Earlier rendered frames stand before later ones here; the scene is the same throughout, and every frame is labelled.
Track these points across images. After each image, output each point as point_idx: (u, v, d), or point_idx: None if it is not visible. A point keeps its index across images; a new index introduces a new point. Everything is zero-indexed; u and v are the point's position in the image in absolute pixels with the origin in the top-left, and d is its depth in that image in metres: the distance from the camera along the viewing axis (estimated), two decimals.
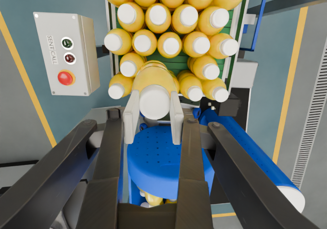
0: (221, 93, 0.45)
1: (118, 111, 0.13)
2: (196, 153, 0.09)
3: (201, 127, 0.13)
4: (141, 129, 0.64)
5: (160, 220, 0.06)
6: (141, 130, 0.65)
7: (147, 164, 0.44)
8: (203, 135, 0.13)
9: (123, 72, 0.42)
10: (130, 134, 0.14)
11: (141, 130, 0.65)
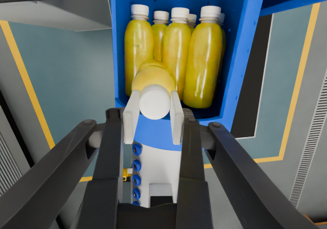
0: None
1: (117, 111, 0.13)
2: (197, 153, 0.09)
3: (201, 127, 0.13)
4: None
5: (160, 220, 0.06)
6: None
7: None
8: (203, 135, 0.13)
9: None
10: (129, 134, 0.14)
11: None
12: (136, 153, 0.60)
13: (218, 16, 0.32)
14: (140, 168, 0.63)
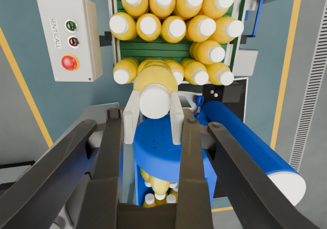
0: (227, 76, 0.45)
1: (117, 111, 0.13)
2: (196, 153, 0.09)
3: (201, 127, 0.13)
4: (145, 118, 0.64)
5: (160, 220, 0.06)
6: (144, 120, 0.65)
7: (155, 149, 0.44)
8: (203, 135, 0.13)
9: (145, 110, 0.20)
10: (130, 134, 0.14)
11: (144, 119, 0.65)
12: None
13: None
14: None
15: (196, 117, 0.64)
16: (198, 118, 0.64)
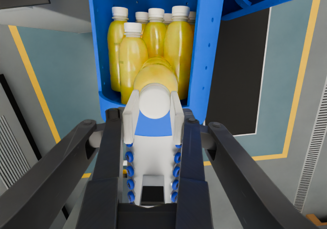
0: None
1: (117, 111, 0.13)
2: (197, 153, 0.09)
3: (201, 127, 0.13)
4: None
5: (160, 220, 0.06)
6: None
7: None
8: (203, 135, 0.13)
9: (145, 110, 0.20)
10: (129, 134, 0.14)
11: None
12: (128, 145, 0.64)
13: (187, 14, 0.35)
14: (133, 160, 0.67)
15: None
16: None
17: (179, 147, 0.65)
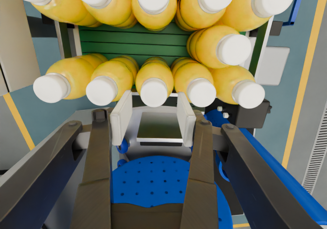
0: (252, 93, 0.24)
1: (103, 112, 0.12)
2: (207, 156, 0.09)
3: (214, 129, 0.13)
4: (118, 146, 0.43)
5: (160, 220, 0.06)
6: (117, 147, 0.44)
7: None
8: (217, 137, 0.12)
9: None
10: (117, 135, 0.14)
11: (117, 146, 0.44)
12: None
13: None
14: None
15: None
16: None
17: None
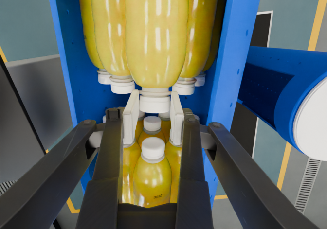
0: None
1: (117, 111, 0.13)
2: (197, 153, 0.09)
3: (201, 127, 0.13)
4: None
5: (160, 220, 0.06)
6: None
7: None
8: (203, 135, 0.13)
9: None
10: (129, 134, 0.14)
11: None
12: None
13: None
14: None
15: None
16: None
17: None
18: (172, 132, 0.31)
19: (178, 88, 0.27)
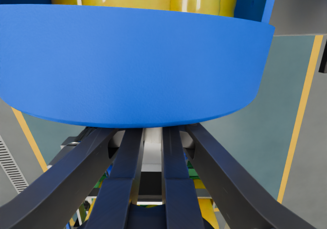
0: None
1: None
2: (178, 151, 0.09)
3: (179, 126, 0.13)
4: None
5: (160, 220, 0.06)
6: None
7: None
8: (180, 133, 0.13)
9: None
10: (150, 133, 0.14)
11: None
12: None
13: None
14: None
15: None
16: None
17: None
18: None
19: None
